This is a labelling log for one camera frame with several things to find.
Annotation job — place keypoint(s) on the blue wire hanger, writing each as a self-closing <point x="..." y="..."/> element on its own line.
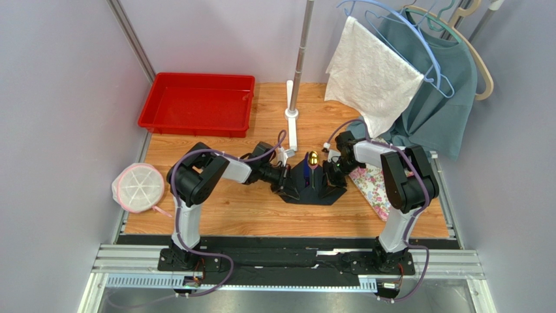
<point x="401" y="31"/>

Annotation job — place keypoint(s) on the black paper napkin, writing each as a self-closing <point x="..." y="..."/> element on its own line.
<point x="310" y="186"/>

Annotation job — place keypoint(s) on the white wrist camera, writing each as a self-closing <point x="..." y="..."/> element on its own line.
<point x="284" y="154"/>
<point x="331" y="154"/>

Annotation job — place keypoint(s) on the teal shirt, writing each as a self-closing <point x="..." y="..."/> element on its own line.
<point x="432" y="121"/>

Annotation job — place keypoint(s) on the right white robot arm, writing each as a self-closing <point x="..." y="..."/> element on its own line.
<point x="408" y="179"/>

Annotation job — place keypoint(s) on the white towel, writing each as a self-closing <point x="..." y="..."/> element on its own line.
<point x="368" y="76"/>

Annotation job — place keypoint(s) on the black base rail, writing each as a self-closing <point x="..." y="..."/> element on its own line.
<point x="272" y="261"/>

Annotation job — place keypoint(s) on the iridescent spoon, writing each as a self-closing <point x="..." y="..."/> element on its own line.
<point x="312" y="163"/>

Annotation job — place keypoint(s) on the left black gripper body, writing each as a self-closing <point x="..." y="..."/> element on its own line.
<point x="277" y="177"/>

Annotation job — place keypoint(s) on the beige wooden hanger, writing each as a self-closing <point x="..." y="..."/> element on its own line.
<point x="480" y="65"/>

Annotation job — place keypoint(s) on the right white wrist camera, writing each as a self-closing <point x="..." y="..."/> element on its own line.
<point x="331" y="154"/>

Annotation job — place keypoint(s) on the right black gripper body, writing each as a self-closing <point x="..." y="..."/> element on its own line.
<point x="327" y="179"/>

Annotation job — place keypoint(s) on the teal hanger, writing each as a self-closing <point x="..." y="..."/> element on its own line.
<point x="437" y="25"/>

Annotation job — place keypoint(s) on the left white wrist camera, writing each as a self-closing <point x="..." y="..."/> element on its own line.
<point x="284" y="154"/>

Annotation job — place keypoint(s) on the floral tray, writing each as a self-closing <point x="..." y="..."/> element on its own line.
<point x="370" y="182"/>

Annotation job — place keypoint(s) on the red plastic bin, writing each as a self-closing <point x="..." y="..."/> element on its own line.
<point x="199" y="105"/>

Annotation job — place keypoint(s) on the white mesh laundry bag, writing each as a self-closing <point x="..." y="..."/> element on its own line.
<point x="139" y="188"/>

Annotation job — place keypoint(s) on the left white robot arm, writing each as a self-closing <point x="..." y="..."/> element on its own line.
<point x="195" y="176"/>

